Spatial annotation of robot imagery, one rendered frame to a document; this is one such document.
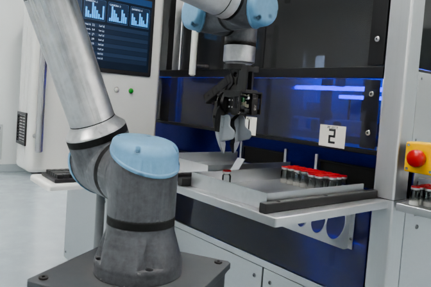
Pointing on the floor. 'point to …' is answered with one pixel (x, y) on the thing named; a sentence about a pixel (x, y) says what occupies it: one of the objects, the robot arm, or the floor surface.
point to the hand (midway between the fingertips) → (226, 147)
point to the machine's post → (396, 122)
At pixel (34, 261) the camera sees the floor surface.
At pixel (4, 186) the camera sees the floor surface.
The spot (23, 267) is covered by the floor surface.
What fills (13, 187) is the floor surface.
